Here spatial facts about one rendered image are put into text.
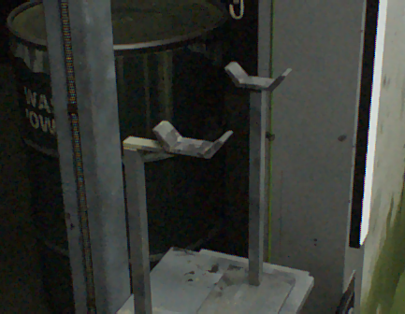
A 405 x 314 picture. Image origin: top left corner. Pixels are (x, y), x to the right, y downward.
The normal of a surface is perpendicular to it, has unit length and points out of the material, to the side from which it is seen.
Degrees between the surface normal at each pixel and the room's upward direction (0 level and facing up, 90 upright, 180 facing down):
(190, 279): 0
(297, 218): 90
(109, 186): 90
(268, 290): 0
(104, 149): 90
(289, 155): 90
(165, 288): 0
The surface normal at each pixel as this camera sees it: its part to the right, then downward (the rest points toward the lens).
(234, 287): -0.02, -0.90
